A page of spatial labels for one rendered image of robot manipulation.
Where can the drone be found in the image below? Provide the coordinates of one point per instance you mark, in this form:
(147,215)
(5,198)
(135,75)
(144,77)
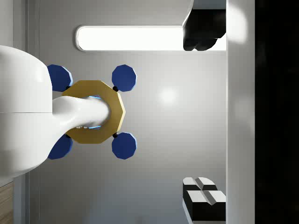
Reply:
(115,109)

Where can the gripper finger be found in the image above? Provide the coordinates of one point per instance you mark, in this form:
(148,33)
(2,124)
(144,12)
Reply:
(205,210)
(203,28)

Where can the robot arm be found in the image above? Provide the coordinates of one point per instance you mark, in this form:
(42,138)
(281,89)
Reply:
(23,98)

